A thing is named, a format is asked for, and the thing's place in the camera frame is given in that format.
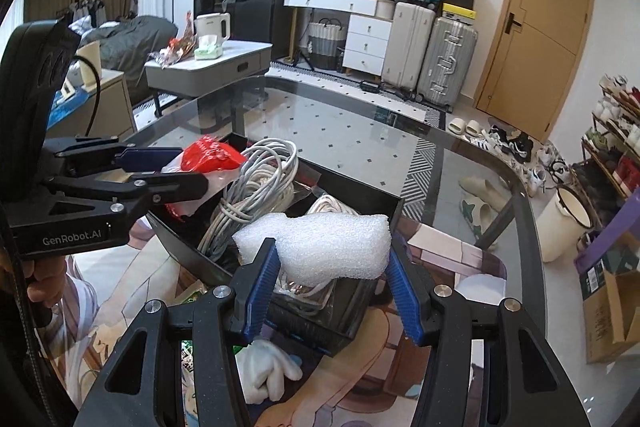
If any green snack packet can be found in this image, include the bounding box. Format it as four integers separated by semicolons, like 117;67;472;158
181;291;202;379

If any red white wipes pack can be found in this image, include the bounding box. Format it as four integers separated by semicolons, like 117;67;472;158
162;135;246;218

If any white plush toy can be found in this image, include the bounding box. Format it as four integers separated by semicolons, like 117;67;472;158
235;338;303;405

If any white cable bundle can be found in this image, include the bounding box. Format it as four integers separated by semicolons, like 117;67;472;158
196;136;301;261

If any bagged beige rope coil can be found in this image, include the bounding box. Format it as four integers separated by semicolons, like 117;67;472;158
269;194;362;316

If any white foam sheet roll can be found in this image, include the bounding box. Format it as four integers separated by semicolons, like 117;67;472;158
232;212;392;287

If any person's left hand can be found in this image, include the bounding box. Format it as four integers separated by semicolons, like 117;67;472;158
1;249;66;308

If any beige bedside cabinet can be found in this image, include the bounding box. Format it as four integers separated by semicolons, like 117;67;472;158
46;68;138;141

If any beige paper cup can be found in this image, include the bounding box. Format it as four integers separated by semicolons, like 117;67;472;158
77;41;102;90

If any brown cardboard box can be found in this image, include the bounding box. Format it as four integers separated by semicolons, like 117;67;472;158
579;259;639;364

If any green tissue pack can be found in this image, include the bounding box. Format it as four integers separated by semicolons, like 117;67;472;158
194;35;224;61

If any white plastic bucket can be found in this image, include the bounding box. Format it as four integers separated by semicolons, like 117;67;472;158
536;186;593;263

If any grey low side table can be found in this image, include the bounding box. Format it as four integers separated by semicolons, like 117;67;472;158
144;40;272;98

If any white electric kettle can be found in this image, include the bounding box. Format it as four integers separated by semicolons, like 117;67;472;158
195;12;231;43

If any wooden shoe rack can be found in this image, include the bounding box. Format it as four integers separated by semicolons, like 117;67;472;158
574;75;639;228

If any striped woven basket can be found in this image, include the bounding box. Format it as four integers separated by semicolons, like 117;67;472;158
307;17;347;69

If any white drawer desk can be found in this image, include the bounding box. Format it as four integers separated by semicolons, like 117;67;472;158
283;0;395;77

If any white suitcase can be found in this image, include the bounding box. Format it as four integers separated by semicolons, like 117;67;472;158
382;2;436;92

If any silver aluminium suitcase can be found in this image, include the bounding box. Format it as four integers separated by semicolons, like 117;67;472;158
416;16;478;110

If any wooden door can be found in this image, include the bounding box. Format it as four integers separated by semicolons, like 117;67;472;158
474;0;594;142

